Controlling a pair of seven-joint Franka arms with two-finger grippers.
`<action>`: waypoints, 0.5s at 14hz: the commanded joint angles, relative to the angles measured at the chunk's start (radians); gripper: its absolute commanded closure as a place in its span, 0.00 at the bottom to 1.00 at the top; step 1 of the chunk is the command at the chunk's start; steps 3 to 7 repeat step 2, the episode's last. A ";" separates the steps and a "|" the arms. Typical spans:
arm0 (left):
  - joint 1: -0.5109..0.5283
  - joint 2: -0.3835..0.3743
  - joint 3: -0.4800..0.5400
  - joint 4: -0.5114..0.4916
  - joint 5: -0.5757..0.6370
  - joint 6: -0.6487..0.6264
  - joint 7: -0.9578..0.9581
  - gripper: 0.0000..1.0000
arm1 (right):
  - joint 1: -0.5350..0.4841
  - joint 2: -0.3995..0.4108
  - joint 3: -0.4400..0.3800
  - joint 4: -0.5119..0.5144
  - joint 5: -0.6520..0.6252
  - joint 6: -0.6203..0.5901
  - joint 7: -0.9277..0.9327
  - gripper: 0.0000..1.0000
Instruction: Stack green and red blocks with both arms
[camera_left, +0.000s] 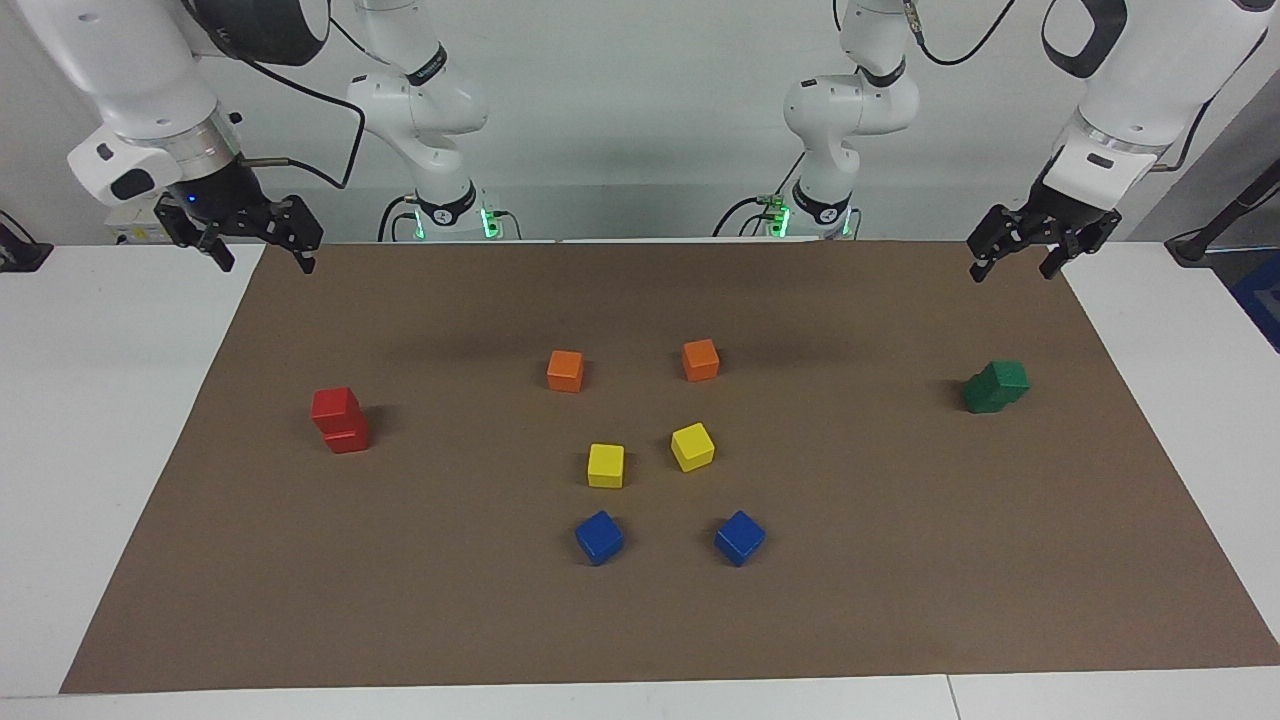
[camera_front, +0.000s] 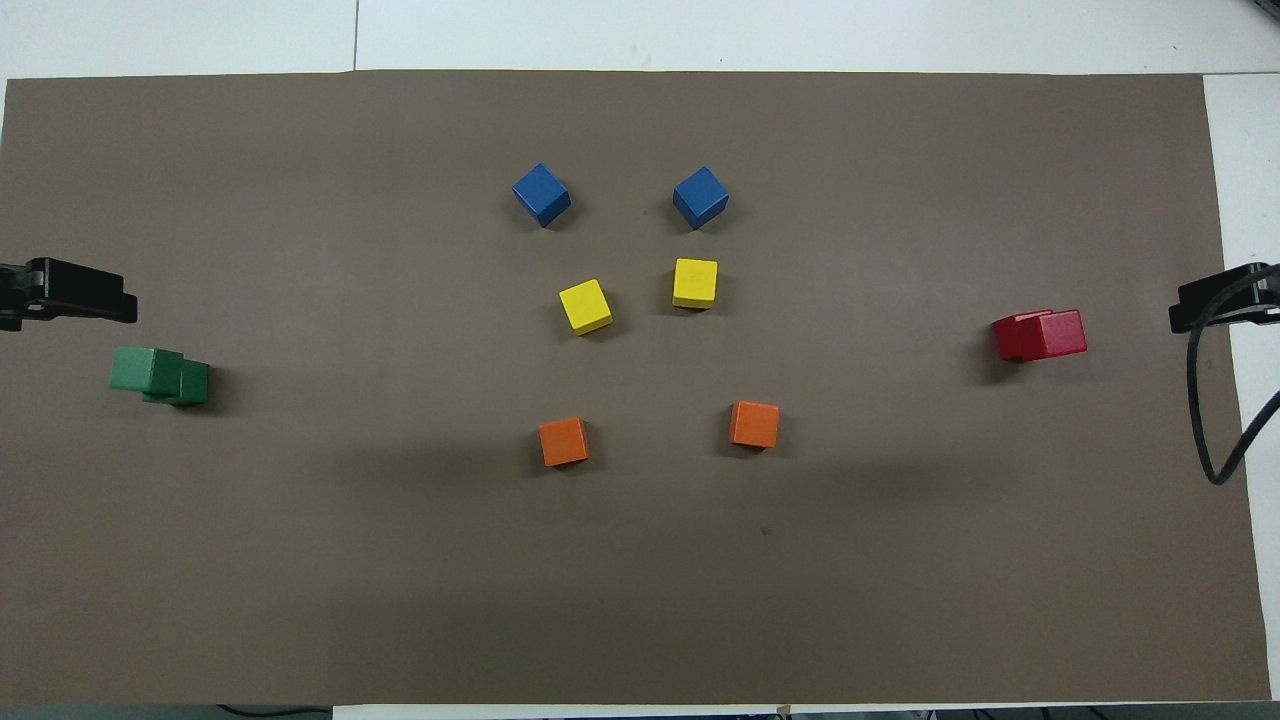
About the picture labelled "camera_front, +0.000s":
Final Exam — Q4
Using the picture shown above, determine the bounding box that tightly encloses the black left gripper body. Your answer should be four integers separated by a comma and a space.
0, 262, 29, 332

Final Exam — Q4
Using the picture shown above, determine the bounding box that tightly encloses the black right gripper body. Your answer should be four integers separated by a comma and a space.
1248, 261, 1280, 327

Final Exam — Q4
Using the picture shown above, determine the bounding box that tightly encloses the green wooden block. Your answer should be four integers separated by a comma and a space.
109, 346, 185, 393
143, 360, 211, 407

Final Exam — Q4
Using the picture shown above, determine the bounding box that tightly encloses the red wooden block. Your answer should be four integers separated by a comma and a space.
993, 311, 1043, 363
1035, 309, 1088, 359

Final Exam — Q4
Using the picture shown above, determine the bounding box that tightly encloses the brown table mat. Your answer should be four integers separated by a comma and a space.
0, 68, 1273, 706

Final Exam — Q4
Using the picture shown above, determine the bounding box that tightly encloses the blue wooden block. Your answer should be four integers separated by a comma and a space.
512, 163, 572, 228
672, 166, 730, 231

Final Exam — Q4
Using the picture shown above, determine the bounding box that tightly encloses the orange wooden block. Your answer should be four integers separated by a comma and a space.
538, 416, 590, 468
729, 400, 781, 450

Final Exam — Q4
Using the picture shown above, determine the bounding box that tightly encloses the yellow wooden block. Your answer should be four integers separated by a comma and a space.
672, 258, 719, 310
558, 279, 614, 336

